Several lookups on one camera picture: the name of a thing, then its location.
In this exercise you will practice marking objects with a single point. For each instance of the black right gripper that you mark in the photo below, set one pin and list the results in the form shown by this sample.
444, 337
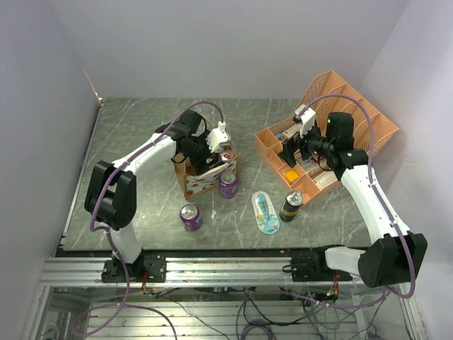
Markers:
291, 146

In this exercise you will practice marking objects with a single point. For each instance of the purple Fanta can front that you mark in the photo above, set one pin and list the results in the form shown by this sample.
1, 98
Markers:
190, 217

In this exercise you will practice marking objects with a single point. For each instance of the purple Fanta can by bag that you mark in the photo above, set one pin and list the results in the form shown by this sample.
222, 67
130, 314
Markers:
227, 184

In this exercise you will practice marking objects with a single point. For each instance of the blue correction tape package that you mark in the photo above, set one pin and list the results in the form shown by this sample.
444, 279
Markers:
267, 219

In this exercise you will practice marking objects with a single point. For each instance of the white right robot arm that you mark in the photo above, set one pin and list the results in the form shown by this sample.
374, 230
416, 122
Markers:
396, 254

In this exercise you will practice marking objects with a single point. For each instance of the white card in organizer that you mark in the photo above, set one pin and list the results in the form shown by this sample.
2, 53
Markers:
324, 180

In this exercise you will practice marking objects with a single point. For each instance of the purple fanta can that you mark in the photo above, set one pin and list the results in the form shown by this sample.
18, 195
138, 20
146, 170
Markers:
227, 184
190, 217

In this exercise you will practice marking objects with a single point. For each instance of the aluminium mounting rail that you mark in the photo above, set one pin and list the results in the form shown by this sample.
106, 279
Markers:
180, 272

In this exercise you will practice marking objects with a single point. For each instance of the blue Red Bull can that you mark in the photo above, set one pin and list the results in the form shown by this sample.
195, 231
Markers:
227, 156

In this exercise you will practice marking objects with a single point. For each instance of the orange plastic desk organizer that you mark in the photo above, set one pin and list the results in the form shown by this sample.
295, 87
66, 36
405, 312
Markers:
268, 142

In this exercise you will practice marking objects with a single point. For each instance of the yellow block in organizer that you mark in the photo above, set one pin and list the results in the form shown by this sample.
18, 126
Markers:
291, 176

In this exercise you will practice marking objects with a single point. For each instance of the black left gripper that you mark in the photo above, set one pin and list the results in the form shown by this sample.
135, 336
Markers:
202, 164

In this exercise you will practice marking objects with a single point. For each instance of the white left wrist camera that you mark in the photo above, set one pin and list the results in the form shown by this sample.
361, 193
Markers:
218, 138

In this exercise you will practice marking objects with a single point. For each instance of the red white box in organizer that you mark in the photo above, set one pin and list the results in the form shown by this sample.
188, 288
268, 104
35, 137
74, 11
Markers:
290, 132

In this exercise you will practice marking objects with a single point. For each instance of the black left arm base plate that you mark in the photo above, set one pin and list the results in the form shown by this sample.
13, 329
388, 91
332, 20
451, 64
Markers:
148, 266

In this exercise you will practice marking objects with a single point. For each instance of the watermelon canvas bag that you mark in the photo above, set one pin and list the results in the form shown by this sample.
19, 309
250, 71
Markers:
193, 185

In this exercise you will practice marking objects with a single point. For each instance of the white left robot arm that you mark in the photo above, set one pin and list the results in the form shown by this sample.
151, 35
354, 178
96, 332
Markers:
111, 197

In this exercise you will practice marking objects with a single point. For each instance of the black yellow beverage can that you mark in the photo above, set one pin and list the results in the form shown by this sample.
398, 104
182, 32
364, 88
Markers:
291, 205

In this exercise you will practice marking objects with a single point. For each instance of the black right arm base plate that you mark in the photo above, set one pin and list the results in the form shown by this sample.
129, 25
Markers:
309, 265

